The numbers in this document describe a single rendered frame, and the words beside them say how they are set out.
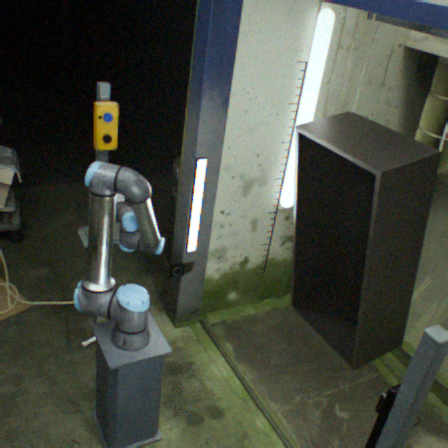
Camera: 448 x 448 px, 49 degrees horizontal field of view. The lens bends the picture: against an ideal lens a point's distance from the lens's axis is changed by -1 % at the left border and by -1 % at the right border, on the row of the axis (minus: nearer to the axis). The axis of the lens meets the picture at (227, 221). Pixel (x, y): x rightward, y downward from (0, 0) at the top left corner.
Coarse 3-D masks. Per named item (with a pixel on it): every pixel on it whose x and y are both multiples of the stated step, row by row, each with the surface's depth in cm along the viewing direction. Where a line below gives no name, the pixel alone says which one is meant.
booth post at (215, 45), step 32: (224, 0) 249; (224, 32) 258; (192, 64) 273; (224, 64) 267; (192, 96) 279; (224, 96) 276; (192, 128) 283; (224, 128) 286; (192, 160) 288; (192, 256) 321; (192, 288) 334; (192, 320) 349
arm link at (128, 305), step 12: (120, 288) 228; (132, 288) 230; (120, 300) 222; (132, 300) 223; (144, 300) 225; (108, 312) 226; (120, 312) 224; (132, 312) 223; (144, 312) 227; (120, 324) 228; (132, 324) 227; (144, 324) 231
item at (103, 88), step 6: (102, 84) 262; (108, 84) 263; (102, 90) 263; (108, 90) 264; (108, 96) 266; (108, 150) 281; (96, 156) 283; (102, 156) 280; (96, 318) 334; (102, 318) 336
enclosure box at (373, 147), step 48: (336, 144) 225; (384, 144) 223; (336, 192) 283; (384, 192) 208; (432, 192) 225; (336, 240) 303; (384, 240) 224; (336, 288) 322; (384, 288) 243; (336, 336) 287; (384, 336) 265
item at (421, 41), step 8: (416, 32) 313; (408, 40) 318; (416, 40) 314; (424, 40) 308; (432, 40) 303; (440, 40) 299; (416, 48) 313; (424, 48) 308; (432, 48) 303; (440, 48) 299
